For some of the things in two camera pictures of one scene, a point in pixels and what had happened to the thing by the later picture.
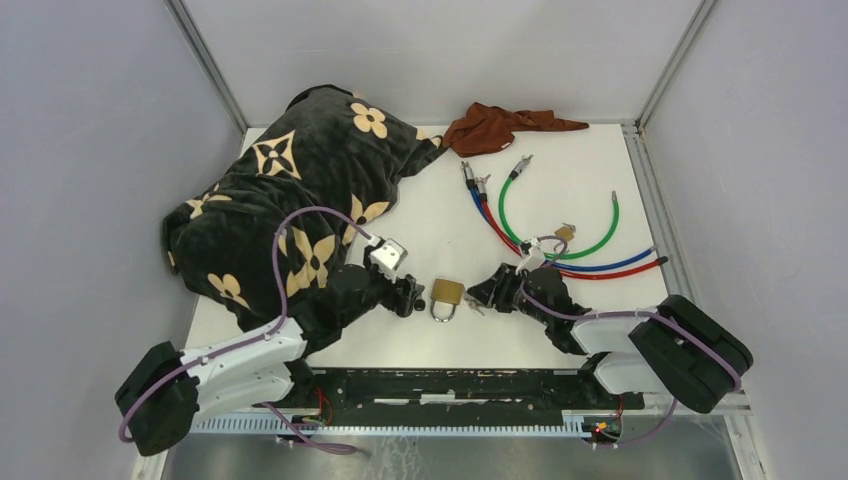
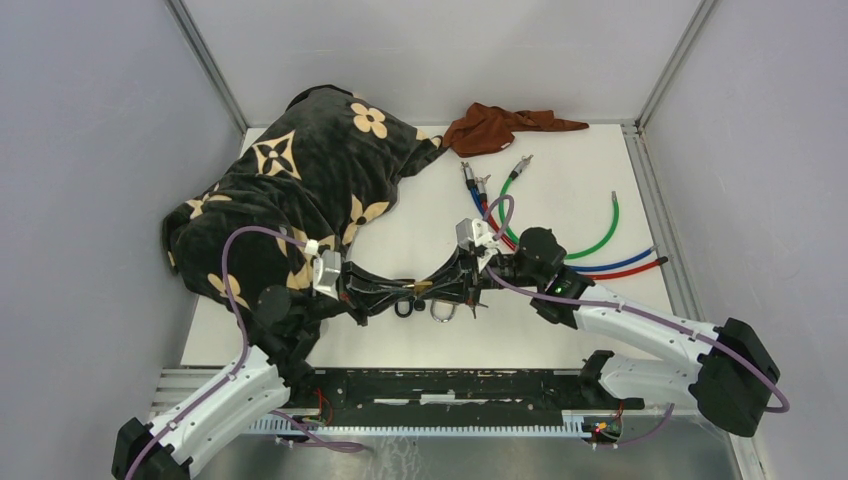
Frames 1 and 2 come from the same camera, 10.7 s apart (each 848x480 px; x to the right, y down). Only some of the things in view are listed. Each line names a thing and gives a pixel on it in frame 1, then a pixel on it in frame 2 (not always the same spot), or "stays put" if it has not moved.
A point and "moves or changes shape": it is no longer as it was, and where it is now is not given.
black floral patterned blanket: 324,148 stays put
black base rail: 451,397 stays put
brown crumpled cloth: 486,129 stays put
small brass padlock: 566,231 moves or changes shape
